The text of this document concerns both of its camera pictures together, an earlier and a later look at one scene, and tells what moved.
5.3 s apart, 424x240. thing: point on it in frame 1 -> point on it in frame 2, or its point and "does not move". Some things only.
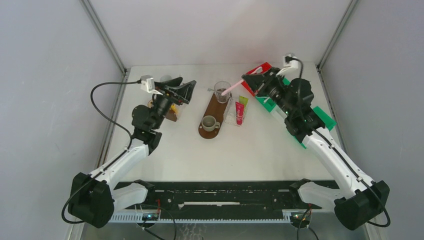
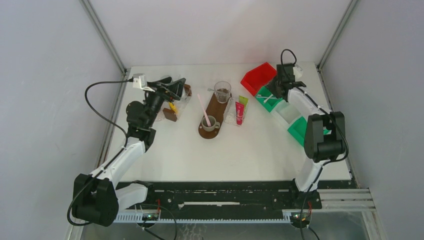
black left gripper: [182, 93] -> [176, 86]
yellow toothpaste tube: [173, 107] does not move
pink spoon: [257, 71] -> [206, 118]
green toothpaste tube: [243, 100] does not move
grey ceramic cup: [209, 123] does not move
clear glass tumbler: [220, 86] does not move
